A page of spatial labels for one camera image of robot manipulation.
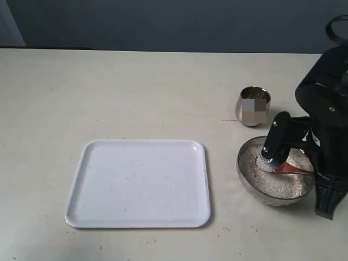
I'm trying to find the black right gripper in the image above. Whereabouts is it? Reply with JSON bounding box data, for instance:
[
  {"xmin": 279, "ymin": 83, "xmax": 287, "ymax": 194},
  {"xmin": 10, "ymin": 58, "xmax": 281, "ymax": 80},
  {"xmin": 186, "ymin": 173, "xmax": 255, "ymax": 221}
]
[{"xmin": 295, "ymin": 46, "xmax": 347, "ymax": 220}]

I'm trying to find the steel bowl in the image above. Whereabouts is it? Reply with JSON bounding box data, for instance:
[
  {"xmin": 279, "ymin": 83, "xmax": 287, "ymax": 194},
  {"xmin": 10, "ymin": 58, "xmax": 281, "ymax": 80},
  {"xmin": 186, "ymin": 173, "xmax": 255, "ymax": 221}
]
[{"xmin": 237, "ymin": 136, "xmax": 314, "ymax": 207}]

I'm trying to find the dark red wooden spoon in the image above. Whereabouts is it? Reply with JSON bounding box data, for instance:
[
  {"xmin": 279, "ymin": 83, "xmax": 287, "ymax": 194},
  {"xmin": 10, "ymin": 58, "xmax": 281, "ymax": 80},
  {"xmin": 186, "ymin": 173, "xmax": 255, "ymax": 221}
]
[{"xmin": 256, "ymin": 158, "xmax": 314, "ymax": 176}]

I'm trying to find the small metal cup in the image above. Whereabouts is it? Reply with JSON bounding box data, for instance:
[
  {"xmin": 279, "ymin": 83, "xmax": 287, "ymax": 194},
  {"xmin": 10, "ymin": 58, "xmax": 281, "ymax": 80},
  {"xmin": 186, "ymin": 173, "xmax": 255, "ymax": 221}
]
[{"xmin": 235, "ymin": 86, "xmax": 271, "ymax": 127}]

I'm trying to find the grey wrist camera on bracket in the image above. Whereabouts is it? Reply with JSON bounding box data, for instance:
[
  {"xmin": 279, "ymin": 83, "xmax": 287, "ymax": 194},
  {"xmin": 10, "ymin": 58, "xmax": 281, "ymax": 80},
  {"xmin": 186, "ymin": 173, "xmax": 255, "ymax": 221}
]
[{"xmin": 260, "ymin": 111, "xmax": 310, "ymax": 165}]

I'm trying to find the white granular powder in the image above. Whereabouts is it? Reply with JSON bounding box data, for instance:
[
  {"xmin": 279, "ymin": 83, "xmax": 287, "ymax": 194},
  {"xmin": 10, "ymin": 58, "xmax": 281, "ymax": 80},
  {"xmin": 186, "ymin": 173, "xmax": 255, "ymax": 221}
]
[{"xmin": 238, "ymin": 145, "xmax": 314, "ymax": 199}]

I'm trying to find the white rectangular plastic tray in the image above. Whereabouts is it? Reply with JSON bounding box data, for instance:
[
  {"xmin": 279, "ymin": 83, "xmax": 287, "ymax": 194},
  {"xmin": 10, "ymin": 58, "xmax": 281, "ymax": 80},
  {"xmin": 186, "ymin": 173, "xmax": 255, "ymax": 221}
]
[{"xmin": 64, "ymin": 139, "xmax": 211, "ymax": 229}]

